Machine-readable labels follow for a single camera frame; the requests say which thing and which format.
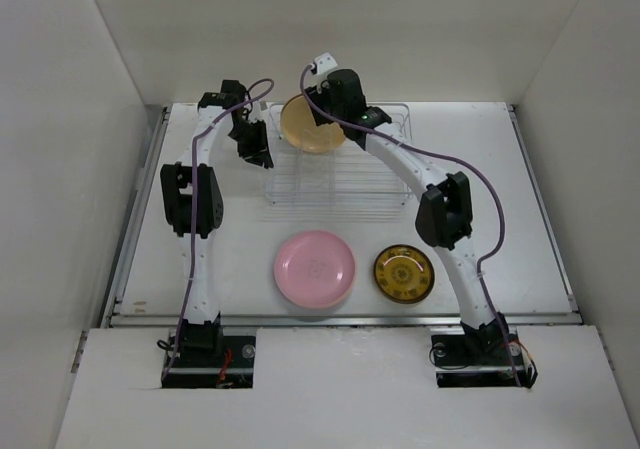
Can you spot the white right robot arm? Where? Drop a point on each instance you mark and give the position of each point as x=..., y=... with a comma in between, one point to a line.
x=440, y=185

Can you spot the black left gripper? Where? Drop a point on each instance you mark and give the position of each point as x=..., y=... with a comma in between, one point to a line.
x=257, y=153

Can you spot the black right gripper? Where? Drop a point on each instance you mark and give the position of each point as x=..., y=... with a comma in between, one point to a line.
x=318, y=92

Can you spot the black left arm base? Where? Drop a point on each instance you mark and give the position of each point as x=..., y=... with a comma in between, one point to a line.
x=208, y=356

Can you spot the yellow patterned dark plate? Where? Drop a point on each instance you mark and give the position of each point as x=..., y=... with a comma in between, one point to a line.
x=404, y=274

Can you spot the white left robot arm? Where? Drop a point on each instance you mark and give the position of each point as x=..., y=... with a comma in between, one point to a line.
x=191, y=194

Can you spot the orange plate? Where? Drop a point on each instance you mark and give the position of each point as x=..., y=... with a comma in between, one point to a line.
x=299, y=128

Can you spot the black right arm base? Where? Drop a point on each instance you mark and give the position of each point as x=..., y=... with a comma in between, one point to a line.
x=458, y=365

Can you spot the white wire dish rack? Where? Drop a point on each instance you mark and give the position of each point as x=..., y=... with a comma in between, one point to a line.
x=344, y=176

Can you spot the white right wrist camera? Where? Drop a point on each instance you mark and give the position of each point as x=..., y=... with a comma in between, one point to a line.
x=323, y=64

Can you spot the pink plate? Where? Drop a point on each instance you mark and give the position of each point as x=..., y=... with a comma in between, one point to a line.
x=307, y=253

